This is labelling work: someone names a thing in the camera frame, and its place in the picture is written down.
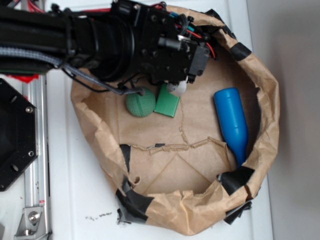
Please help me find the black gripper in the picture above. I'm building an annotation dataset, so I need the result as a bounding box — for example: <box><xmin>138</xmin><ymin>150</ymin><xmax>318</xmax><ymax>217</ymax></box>
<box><xmin>111</xmin><ymin>0</ymin><xmax>216</xmax><ymax>97</ymax></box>

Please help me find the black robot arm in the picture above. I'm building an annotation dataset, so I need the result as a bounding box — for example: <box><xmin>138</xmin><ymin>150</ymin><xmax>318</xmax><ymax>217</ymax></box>
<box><xmin>0</xmin><ymin>0</ymin><xmax>216</xmax><ymax>95</ymax></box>

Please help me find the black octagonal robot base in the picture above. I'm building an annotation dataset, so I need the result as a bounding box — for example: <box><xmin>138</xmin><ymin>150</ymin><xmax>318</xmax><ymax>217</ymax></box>
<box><xmin>0</xmin><ymin>78</ymin><xmax>37</xmax><ymax>192</ymax></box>

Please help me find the green rectangular block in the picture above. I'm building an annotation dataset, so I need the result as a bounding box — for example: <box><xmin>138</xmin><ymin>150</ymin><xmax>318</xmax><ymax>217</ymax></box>
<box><xmin>154</xmin><ymin>84</ymin><xmax>180</xmax><ymax>118</ymax></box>

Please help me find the green dimpled ball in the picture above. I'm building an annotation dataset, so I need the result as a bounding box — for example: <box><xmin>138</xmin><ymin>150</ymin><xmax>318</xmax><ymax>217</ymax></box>
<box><xmin>125</xmin><ymin>87</ymin><xmax>156</xmax><ymax>117</ymax></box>

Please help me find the blue plastic bottle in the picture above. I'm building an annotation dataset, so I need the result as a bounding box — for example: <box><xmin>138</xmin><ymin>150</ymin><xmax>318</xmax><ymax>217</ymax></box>
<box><xmin>213</xmin><ymin>87</ymin><xmax>249</xmax><ymax>167</ymax></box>

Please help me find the brown paper bag tray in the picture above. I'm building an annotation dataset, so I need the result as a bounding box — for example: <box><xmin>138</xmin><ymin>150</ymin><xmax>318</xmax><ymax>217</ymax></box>
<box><xmin>71</xmin><ymin>5</ymin><xmax>280</xmax><ymax>236</ymax></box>

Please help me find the grey braided cable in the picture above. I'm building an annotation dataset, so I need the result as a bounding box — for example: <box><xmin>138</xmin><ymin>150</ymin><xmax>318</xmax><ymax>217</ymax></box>
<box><xmin>0</xmin><ymin>44</ymin><xmax>146</xmax><ymax>97</ymax></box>

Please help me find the aluminium extrusion rail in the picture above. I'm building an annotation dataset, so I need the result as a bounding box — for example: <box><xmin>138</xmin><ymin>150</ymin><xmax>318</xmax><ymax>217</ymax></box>
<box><xmin>13</xmin><ymin>74</ymin><xmax>53</xmax><ymax>240</ymax></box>

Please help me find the metal corner bracket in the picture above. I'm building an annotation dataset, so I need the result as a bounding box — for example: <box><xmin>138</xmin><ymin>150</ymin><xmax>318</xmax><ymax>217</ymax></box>
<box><xmin>14</xmin><ymin>206</ymin><xmax>47</xmax><ymax>240</ymax></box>

